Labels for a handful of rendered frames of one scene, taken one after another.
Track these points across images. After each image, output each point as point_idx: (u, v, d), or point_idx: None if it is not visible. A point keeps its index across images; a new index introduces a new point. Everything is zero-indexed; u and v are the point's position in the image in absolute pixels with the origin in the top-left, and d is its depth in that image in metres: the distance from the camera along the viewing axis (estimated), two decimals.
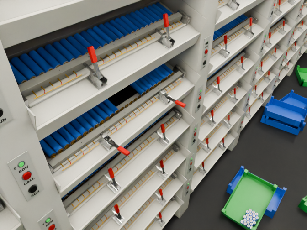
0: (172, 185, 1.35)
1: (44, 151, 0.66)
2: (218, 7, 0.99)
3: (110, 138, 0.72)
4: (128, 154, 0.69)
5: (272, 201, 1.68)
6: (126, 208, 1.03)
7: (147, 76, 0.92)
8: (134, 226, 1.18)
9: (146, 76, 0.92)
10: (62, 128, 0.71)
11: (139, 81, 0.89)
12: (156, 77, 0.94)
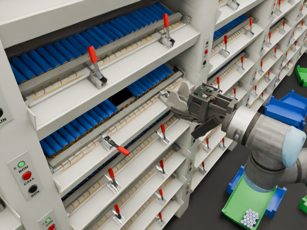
0: (172, 185, 1.35)
1: (44, 151, 0.66)
2: (218, 7, 0.99)
3: (110, 138, 0.72)
4: (128, 154, 0.69)
5: (272, 201, 1.68)
6: (126, 208, 1.03)
7: (147, 76, 0.92)
8: (134, 226, 1.18)
9: (146, 76, 0.92)
10: (62, 128, 0.71)
11: (139, 81, 0.89)
12: (156, 77, 0.94)
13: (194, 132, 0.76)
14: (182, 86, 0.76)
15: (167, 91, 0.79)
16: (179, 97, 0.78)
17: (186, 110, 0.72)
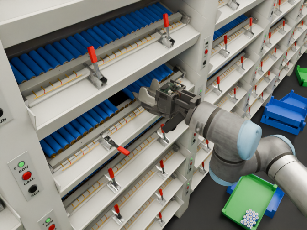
0: (172, 185, 1.35)
1: (44, 151, 0.66)
2: (218, 7, 0.99)
3: (110, 138, 0.72)
4: (128, 154, 0.69)
5: (272, 201, 1.68)
6: (126, 208, 1.03)
7: (147, 76, 0.92)
8: (134, 226, 1.18)
9: (146, 76, 0.92)
10: (62, 128, 0.71)
11: (139, 81, 0.89)
12: (156, 77, 0.94)
13: (164, 127, 0.80)
14: (153, 82, 0.80)
15: (140, 87, 0.83)
16: (151, 93, 0.82)
17: (155, 105, 0.76)
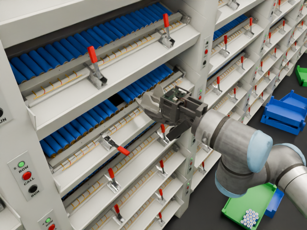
0: (172, 185, 1.35)
1: (44, 151, 0.66)
2: (218, 7, 0.99)
3: (110, 138, 0.72)
4: (128, 154, 0.69)
5: (272, 201, 1.68)
6: (126, 208, 1.03)
7: (147, 76, 0.92)
8: (134, 226, 1.18)
9: (146, 76, 0.92)
10: (62, 128, 0.71)
11: (139, 81, 0.89)
12: (156, 77, 0.94)
13: (168, 134, 0.76)
14: (156, 88, 0.77)
15: (144, 93, 0.80)
16: (155, 99, 0.78)
17: (159, 112, 0.73)
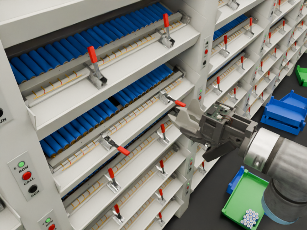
0: (172, 185, 1.35)
1: (44, 151, 0.66)
2: (218, 7, 0.99)
3: (110, 138, 0.72)
4: (128, 154, 0.69)
5: None
6: (126, 208, 1.03)
7: (147, 76, 0.92)
8: (134, 226, 1.18)
9: (146, 76, 0.92)
10: (62, 128, 0.71)
11: (139, 81, 0.89)
12: (156, 77, 0.94)
13: (206, 154, 0.68)
14: (192, 103, 0.68)
15: (176, 108, 0.72)
16: (189, 116, 0.70)
17: (197, 131, 0.65)
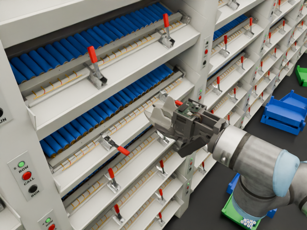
0: (172, 185, 1.35)
1: (44, 151, 0.66)
2: (218, 7, 0.99)
3: (110, 138, 0.72)
4: (128, 154, 0.69)
5: None
6: (126, 208, 1.03)
7: (147, 76, 0.92)
8: (134, 226, 1.18)
9: (146, 76, 0.92)
10: (62, 128, 0.71)
11: (139, 81, 0.89)
12: (156, 77, 0.94)
13: (180, 150, 0.70)
14: (167, 101, 0.70)
15: (153, 105, 0.74)
16: (165, 112, 0.72)
17: (170, 127, 0.67)
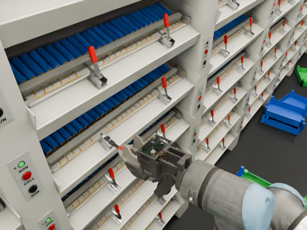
0: None
1: (41, 148, 0.66)
2: (218, 7, 0.99)
3: (110, 138, 0.72)
4: None
5: None
6: (126, 208, 1.03)
7: None
8: (134, 226, 1.18)
9: None
10: None
11: None
12: (153, 74, 0.94)
13: (156, 190, 0.66)
14: (135, 140, 0.68)
15: None
16: (135, 153, 0.68)
17: (140, 166, 0.63)
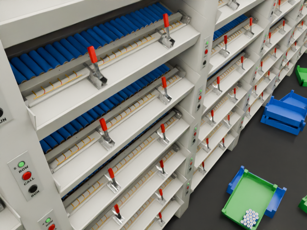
0: (172, 185, 1.35)
1: (40, 147, 0.67)
2: (218, 7, 0.99)
3: None
4: (100, 119, 0.69)
5: (272, 201, 1.68)
6: (126, 208, 1.03)
7: None
8: (134, 226, 1.18)
9: None
10: None
11: None
12: (153, 74, 0.94)
13: None
14: None
15: None
16: None
17: None
